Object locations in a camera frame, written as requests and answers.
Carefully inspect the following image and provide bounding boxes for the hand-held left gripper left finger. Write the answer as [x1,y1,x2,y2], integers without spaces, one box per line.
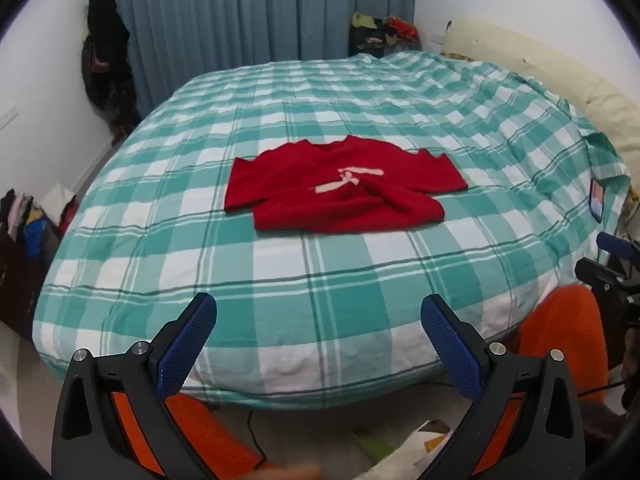
[51,292,218,480]

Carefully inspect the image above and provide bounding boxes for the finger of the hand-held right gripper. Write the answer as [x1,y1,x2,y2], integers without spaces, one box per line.
[596,232,640,262]

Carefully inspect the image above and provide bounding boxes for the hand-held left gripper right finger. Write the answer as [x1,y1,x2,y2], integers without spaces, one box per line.
[420,294,586,480]

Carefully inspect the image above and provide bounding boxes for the red sweater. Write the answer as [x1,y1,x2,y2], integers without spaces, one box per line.
[224,135,468,235]

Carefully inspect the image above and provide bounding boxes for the stack of folded clothes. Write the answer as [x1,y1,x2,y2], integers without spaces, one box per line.
[0,187,81,261]

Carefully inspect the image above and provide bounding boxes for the hanging dark clothes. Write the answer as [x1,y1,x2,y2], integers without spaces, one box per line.
[81,0,143,143]

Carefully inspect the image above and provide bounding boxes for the pile of mixed clothes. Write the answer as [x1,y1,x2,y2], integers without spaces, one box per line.
[347,10,423,58]

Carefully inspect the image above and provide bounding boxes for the smartphone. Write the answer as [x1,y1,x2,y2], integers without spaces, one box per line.
[589,177,606,222]

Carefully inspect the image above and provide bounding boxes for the orange fleece pants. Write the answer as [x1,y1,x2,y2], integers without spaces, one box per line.
[107,284,610,480]

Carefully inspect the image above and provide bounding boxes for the papers on floor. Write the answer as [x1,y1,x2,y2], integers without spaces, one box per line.
[350,419,467,480]

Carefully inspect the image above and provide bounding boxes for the green plaid bed blanket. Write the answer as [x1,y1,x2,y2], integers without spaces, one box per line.
[31,52,632,411]

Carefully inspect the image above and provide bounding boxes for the brown cabinet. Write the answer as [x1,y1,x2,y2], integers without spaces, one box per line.
[0,230,63,343]

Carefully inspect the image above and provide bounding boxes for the cream pillow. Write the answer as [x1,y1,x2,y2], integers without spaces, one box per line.
[442,17,640,166]

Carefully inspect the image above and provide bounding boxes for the white bag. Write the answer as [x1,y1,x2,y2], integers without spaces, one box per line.
[40,181,77,222]

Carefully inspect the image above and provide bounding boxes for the blue-grey curtain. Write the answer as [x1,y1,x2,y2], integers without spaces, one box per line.
[97,0,418,118]

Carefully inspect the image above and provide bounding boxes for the black cable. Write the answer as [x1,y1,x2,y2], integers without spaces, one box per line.
[246,409,267,467]

